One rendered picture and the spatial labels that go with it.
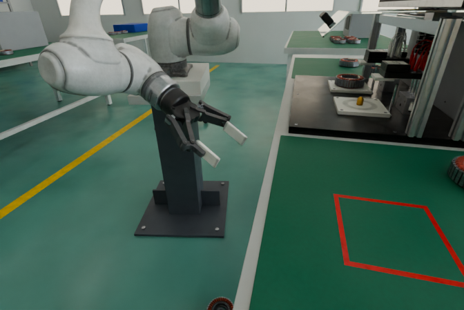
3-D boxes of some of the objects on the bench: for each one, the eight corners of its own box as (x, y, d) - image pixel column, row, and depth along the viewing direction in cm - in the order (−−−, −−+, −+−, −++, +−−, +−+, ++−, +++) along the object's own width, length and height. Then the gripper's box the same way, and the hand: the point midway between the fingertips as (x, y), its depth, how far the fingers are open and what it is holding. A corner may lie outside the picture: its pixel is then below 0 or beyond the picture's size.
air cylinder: (402, 114, 81) (407, 97, 78) (394, 106, 87) (399, 90, 85) (420, 115, 79) (426, 98, 77) (411, 107, 86) (416, 91, 83)
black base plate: (288, 133, 75) (288, 126, 74) (295, 79, 131) (295, 74, 130) (479, 150, 65) (482, 141, 64) (398, 83, 120) (400, 78, 119)
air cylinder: (382, 92, 102) (385, 78, 99) (377, 86, 108) (380, 73, 106) (396, 92, 100) (400, 79, 98) (390, 87, 107) (393, 74, 104)
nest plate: (330, 92, 103) (331, 89, 102) (327, 82, 116) (328, 79, 115) (371, 94, 99) (372, 91, 99) (364, 83, 112) (364, 81, 112)
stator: (334, 88, 104) (335, 78, 102) (334, 81, 113) (335, 72, 112) (364, 90, 101) (366, 80, 99) (362, 82, 110) (364, 74, 108)
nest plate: (337, 114, 82) (337, 110, 81) (333, 99, 95) (333, 96, 94) (389, 117, 78) (391, 114, 78) (378, 101, 91) (378, 98, 91)
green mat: (291, 78, 133) (291, 77, 133) (295, 57, 186) (295, 57, 186) (513, 86, 112) (513, 86, 112) (445, 61, 165) (446, 60, 164)
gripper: (195, 97, 79) (249, 141, 75) (129, 124, 61) (196, 186, 56) (202, 76, 75) (261, 123, 70) (134, 100, 56) (207, 165, 52)
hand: (227, 147), depth 64 cm, fingers open, 12 cm apart
